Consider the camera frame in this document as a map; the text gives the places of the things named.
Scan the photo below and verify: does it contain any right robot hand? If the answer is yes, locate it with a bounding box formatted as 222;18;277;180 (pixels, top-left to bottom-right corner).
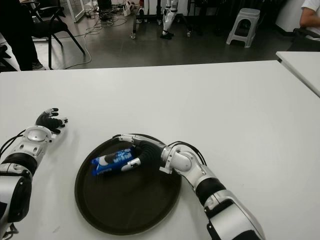
112;133;167;173

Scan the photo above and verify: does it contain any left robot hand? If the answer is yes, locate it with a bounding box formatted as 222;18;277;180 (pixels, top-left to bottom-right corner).
34;107;69;135

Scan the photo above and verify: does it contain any blue Oreo cookie packet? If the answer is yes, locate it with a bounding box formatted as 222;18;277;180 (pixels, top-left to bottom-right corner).
90;147;137;177

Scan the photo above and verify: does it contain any round dark brown tray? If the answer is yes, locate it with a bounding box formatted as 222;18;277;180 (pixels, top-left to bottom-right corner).
74;133;182;235

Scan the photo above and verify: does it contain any standing person in black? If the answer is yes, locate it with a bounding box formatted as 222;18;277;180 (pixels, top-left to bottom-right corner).
0;0;47;72

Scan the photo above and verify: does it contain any white framed panel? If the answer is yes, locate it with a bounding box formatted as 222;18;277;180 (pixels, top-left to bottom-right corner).
66;0;87;24

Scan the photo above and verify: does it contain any white humanoid robot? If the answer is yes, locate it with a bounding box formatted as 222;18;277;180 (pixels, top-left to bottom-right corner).
159;0;180;40

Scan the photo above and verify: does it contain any white basket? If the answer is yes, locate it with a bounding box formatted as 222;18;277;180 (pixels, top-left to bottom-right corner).
123;0;137;16

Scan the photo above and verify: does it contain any grey plastic stool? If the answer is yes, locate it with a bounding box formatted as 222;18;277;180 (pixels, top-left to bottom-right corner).
226;7;261;48

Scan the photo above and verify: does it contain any white side table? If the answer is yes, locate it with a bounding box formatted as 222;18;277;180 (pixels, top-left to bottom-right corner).
275;50;320;98

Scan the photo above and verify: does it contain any black padded chair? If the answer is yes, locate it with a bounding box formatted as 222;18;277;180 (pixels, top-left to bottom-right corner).
291;24;320;52

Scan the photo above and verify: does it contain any seated person white shirt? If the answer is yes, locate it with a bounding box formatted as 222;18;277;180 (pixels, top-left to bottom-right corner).
299;0;320;41

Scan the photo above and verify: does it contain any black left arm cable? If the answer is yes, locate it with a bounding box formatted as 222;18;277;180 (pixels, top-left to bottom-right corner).
0;131;26;156

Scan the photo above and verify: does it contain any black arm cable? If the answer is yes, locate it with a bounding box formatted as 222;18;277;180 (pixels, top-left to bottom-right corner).
0;131;26;156
167;141;208;166

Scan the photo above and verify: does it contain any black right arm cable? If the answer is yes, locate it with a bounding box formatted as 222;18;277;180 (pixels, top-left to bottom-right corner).
167;141;208;166

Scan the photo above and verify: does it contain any white floor cable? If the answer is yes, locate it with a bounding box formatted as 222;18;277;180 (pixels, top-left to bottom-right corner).
53;14;131;70

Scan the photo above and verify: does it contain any black metal frame chair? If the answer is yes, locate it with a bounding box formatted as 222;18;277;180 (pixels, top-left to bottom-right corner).
26;0;86;70

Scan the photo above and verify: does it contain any tangled floor cable bundle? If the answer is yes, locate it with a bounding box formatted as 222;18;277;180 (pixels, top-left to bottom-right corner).
98;3;126;27

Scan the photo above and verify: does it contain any black rolling metal frame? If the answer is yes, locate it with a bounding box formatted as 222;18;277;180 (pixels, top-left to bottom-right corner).
129;0;193;40

